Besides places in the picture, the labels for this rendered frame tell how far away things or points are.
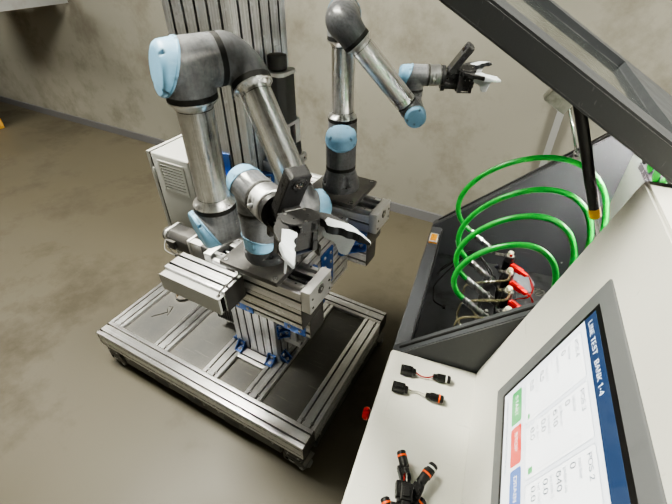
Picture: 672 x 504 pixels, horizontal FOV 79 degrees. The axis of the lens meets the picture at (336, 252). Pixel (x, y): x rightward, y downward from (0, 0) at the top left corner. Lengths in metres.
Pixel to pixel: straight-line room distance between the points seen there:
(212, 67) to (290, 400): 1.42
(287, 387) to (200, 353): 0.49
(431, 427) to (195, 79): 0.92
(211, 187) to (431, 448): 0.80
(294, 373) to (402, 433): 1.10
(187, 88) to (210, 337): 1.50
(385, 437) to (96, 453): 1.60
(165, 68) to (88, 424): 1.84
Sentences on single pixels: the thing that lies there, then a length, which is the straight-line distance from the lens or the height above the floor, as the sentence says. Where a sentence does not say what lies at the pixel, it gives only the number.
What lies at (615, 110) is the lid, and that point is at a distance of 0.74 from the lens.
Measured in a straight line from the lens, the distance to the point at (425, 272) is 1.42.
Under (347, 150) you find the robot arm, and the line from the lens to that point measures 1.56.
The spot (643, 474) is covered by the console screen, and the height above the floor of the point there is 1.43.
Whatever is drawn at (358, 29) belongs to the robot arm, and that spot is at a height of 1.61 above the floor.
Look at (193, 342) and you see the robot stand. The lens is 2.25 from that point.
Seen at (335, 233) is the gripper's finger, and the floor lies 1.44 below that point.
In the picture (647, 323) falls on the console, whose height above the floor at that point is 1.48.
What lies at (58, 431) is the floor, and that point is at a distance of 2.48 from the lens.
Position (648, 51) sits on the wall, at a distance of 2.86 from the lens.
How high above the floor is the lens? 1.86
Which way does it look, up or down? 38 degrees down
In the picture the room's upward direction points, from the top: straight up
